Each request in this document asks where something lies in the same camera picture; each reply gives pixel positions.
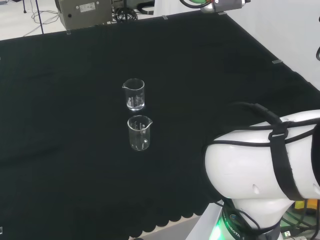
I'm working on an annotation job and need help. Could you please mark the black coiled cable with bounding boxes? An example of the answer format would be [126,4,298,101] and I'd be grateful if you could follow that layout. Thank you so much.
[138,4,156,15]

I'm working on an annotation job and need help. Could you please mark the grey metal equipment box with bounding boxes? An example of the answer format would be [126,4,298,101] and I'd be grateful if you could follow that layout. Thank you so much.
[54,0,114,31]

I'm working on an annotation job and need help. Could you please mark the thin floor cable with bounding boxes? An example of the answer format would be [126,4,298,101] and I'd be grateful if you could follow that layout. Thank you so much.
[22,0,61,38]

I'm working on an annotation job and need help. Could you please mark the clear glass beaker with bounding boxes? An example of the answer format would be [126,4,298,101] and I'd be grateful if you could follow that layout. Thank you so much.
[126,114,154,152]
[121,77,146,112]

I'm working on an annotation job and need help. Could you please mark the blue pole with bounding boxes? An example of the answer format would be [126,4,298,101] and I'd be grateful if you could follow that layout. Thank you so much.
[34,0,46,35]

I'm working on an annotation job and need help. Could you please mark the black bench cloth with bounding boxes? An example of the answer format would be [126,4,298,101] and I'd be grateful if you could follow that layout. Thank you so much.
[0,11,320,239]

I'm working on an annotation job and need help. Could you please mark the black tripod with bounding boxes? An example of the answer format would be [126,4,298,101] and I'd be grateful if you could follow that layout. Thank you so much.
[111,0,139,24]

